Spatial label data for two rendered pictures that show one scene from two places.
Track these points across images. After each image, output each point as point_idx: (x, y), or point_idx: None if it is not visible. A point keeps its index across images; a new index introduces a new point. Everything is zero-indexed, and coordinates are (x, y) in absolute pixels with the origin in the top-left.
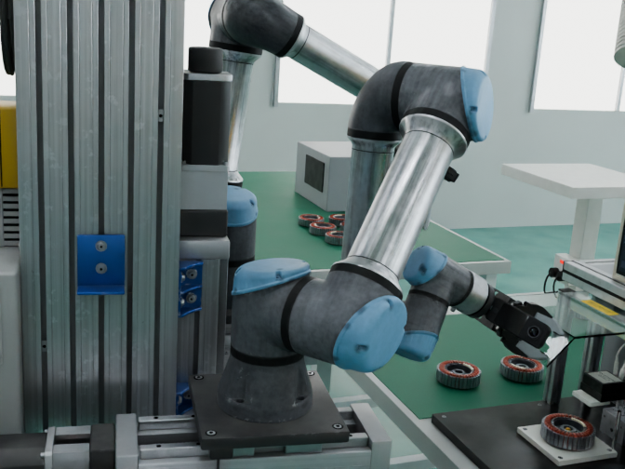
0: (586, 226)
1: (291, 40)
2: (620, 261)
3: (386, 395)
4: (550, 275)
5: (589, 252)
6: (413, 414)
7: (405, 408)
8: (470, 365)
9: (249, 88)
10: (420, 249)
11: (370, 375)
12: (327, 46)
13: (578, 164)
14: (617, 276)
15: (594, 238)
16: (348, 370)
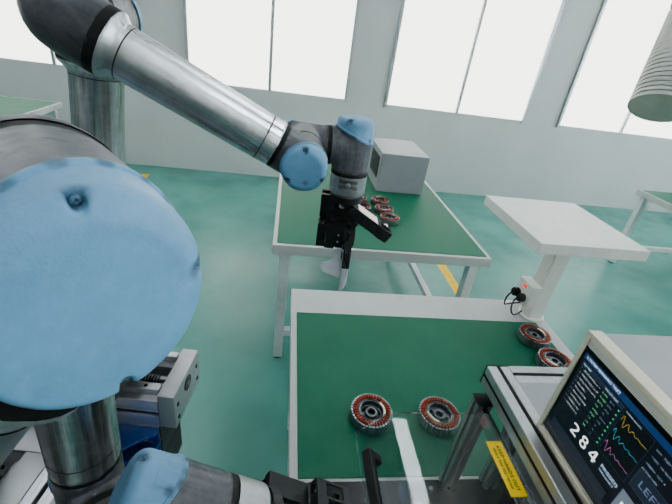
0: (554, 261)
1: (86, 49)
2: (552, 416)
3: (289, 427)
4: (511, 293)
5: (551, 282)
6: (296, 468)
7: (294, 456)
8: (385, 406)
9: (119, 113)
10: (132, 468)
11: (293, 392)
12: (157, 64)
13: (562, 203)
14: (542, 429)
15: (560, 272)
16: (289, 370)
